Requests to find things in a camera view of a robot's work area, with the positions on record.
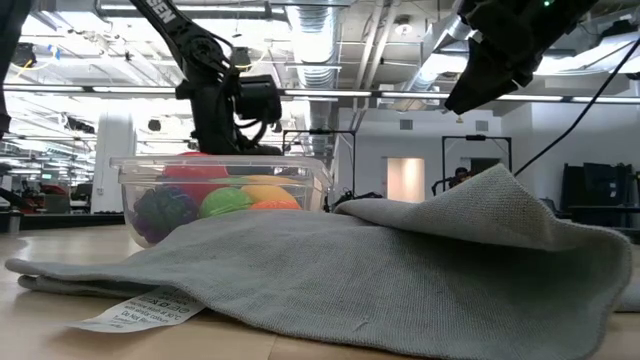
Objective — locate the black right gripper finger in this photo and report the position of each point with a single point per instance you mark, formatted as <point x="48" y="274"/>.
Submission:
<point x="492" y="77"/>
<point x="470" y="75"/>

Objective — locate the yellow toy lemon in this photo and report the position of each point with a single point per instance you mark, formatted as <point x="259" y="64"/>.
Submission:
<point x="270" y="193"/>

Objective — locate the orange toy orange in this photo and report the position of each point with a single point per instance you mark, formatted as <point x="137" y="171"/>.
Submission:
<point x="275" y="205"/>

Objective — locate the green toy lime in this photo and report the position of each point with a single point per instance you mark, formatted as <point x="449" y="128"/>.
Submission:
<point x="225" y="202"/>

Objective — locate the red toy pepper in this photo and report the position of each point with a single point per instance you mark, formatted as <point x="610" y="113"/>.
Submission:
<point x="192" y="175"/>

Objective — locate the purple toy grapes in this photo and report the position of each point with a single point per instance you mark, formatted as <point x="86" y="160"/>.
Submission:
<point x="160" y="215"/>

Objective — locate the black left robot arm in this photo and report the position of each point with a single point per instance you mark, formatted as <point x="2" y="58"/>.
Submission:
<point x="170" y="20"/>

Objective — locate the background black robot arm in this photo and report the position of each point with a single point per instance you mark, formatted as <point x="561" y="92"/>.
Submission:
<point x="357" y="196"/>

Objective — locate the clear plastic tupperware container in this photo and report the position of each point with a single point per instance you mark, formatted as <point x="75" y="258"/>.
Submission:
<point x="312" y="187"/>

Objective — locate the person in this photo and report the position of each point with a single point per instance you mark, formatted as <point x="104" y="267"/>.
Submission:
<point x="459" y="175"/>

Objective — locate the long ceiling light bar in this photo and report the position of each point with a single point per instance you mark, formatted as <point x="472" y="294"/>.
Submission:
<point x="325" y="93"/>

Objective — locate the black shelf unit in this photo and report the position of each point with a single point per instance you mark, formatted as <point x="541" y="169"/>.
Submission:
<point x="595" y="190"/>

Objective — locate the black ceiling device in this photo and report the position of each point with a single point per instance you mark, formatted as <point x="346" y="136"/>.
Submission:
<point x="243" y="56"/>
<point x="25" y="54"/>

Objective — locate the grey cloth with label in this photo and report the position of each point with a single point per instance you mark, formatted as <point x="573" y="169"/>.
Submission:
<point x="350" y="275"/>

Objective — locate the white pillar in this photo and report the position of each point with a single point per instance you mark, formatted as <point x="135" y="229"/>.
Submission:
<point x="114" y="150"/>

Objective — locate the silver air duct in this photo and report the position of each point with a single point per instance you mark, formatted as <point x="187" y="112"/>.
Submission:
<point x="315" y="50"/>
<point x="430" y="70"/>

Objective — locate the black stand frame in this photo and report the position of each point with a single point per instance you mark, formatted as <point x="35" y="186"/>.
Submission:
<point x="475" y="137"/>
<point x="320" y="132"/>

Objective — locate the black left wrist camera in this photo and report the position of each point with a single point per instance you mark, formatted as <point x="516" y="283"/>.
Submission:
<point x="265" y="150"/>

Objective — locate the black metal table frame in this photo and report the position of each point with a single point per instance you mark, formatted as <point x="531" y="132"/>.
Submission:
<point x="60" y="222"/>

